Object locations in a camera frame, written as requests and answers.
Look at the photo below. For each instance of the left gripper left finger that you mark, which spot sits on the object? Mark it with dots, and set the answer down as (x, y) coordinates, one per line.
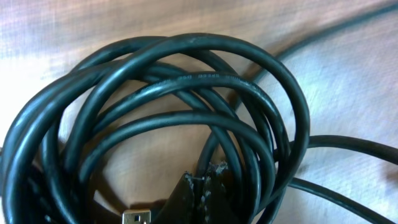
(178, 208)

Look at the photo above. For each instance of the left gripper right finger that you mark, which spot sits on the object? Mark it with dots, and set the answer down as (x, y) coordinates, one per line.
(215, 204)

